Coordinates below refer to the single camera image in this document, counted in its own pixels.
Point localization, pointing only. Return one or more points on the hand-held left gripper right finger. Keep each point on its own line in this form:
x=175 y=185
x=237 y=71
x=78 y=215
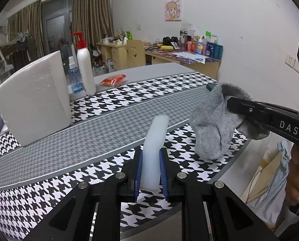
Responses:
x=163 y=175

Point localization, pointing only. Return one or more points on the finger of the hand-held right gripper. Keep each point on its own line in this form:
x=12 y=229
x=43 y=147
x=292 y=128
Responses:
x=249 y=111

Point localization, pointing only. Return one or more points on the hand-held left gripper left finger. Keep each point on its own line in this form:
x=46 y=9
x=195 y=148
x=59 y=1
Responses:
x=138 y=173

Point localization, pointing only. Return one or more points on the translucent white plastic piece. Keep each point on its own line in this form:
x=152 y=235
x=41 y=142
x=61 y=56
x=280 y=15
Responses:
x=152 y=155

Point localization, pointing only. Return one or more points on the grey sock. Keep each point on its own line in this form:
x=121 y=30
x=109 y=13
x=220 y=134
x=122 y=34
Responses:
x=214 y=120

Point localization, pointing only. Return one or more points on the white foam box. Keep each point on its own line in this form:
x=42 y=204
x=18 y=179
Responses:
x=31 y=100

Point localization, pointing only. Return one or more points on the person's right hand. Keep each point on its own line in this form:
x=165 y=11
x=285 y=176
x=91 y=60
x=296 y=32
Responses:
x=298 y=185

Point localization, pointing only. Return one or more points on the black smartphone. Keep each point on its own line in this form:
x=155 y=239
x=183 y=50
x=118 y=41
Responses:
x=210 y=87

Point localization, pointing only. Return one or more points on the light blue cloth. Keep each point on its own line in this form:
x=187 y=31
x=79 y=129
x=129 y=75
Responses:
x=277 y=180

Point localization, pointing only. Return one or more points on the white paper bag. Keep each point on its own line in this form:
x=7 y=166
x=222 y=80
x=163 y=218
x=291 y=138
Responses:
x=254 y=180

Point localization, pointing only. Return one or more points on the wooden desk with colourful mat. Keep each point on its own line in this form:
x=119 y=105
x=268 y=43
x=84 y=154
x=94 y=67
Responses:
x=202 y=67

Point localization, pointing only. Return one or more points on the row of toiletry bottles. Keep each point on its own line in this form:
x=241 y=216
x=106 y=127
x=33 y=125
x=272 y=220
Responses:
x=209 y=49

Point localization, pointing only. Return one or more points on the printed paper sheets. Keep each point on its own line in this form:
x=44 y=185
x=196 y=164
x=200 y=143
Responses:
x=189 y=56

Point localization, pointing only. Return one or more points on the red snack packet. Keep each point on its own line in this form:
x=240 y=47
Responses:
x=114 y=79

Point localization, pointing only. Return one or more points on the steel thermos flask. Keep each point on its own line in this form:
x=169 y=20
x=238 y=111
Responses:
x=183 y=40

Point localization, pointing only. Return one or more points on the yellow tube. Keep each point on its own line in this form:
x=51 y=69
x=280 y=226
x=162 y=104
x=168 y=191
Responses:
x=166 y=47

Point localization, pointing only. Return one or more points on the black headphones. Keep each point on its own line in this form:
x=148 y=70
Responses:
x=170 y=40

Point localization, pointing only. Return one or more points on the clear blue spray bottle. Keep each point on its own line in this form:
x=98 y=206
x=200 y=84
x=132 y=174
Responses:
x=75 y=80

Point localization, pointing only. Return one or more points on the white pump lotion bottle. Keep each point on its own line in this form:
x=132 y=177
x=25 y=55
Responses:
x=86 y=70

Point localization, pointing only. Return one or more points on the wooden smiley chair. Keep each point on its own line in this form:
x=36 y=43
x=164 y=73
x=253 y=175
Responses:
x=134 y=55

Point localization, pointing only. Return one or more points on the wooden desk with drawers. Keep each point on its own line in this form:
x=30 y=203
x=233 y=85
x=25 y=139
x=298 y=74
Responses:
x=114 y=55

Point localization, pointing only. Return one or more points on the brown curtain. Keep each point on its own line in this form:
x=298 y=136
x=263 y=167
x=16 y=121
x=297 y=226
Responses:
x=26 y=27
x=93 y=17

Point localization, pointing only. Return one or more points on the glass balcony door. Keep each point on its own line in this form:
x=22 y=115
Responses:
x=55 y=27

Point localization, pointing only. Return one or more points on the hanging dark clothes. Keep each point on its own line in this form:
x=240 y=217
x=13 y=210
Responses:
x=22 y=41

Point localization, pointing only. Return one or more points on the white metal bunk bed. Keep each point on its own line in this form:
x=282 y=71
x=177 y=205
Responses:
x=4 y=55

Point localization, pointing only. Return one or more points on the white double wall socket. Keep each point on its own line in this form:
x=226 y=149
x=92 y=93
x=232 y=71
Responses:
x=186 y=25

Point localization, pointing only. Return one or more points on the cartoon wall picture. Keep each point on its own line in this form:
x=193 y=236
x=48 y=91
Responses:
x=173 y=10

